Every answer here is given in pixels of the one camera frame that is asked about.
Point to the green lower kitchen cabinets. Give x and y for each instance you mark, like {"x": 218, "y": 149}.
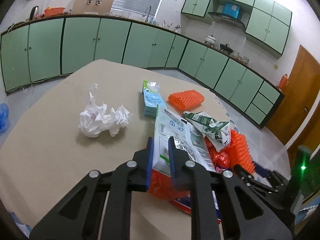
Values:
{"x": 75, "y": 45}

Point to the green upper kitchen cabinets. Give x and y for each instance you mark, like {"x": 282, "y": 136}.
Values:
{"x": 262, "y": 25}

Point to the crumpled white plastic bag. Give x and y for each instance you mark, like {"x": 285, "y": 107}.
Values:
{"x": 91, "y": 120}

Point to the black wok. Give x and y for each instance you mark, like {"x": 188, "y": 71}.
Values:
{"x": 225, "y": 47}

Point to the green kitchen cabinets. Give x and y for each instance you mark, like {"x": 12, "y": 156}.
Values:
{"x": 262, "y": 25}
{"x": 75, "y": 45}

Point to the orange thermos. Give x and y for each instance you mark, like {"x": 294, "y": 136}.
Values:
{"x": 283, "y": 81}

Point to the blue red snack bag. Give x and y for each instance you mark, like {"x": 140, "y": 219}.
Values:
{"x": 182, "y": 203}

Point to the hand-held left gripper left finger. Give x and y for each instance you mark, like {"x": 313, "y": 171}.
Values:
{"x": 149, "y": 160}

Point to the brown cardboard sheet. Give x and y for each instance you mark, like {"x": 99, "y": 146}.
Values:
{"x": 80, "y": 2}

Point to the range hood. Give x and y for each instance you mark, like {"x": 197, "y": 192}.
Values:
{"x": 227, "y": 20}

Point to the beige tablecloth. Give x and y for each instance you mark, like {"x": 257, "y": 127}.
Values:
{"x": 62, "y": 155}

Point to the crumpled white tissue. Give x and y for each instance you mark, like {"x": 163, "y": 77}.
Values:
{"x": 120, "y": 117}

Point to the red plastic wrapper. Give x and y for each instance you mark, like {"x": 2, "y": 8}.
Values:
{"x": 220, "y": 158}

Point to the white pot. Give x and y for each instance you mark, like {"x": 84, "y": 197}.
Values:
{"x": 210, "y": 40}

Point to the metal kettle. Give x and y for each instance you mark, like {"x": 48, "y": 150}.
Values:
{"x": 33, "y": 12}

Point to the blue plastic bag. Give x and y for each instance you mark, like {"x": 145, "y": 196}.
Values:
{"x": 3, "y": 117}

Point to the metal faucet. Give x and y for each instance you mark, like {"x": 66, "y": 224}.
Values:
{"x": 147, "y": 8}

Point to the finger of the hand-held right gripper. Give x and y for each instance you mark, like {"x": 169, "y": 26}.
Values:
{"x": 276, "y": 178}
{"x": 243, "y": 173}

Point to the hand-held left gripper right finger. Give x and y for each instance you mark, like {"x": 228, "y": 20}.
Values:
{"x": 172, "y": 160}

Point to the green white milk carton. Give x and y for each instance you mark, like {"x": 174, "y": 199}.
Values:
{"x": 212, "y": 127}

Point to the orange basket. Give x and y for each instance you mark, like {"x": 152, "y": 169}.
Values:
{"x": 53, "y": 11}

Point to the blue green milk carton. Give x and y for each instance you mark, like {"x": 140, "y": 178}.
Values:
{"x": 151, "y": 100}

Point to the tall orange foam net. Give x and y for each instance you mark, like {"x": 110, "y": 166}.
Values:
{"x": 240, "y": 150}

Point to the blue box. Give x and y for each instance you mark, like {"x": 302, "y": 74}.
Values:
{"x": 231, "y": 10}

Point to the flat orange foam net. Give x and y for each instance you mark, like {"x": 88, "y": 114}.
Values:
{"x": 186, "y": 100}

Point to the wooden door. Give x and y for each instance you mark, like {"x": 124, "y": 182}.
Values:
{"x": 297, "y": 92}

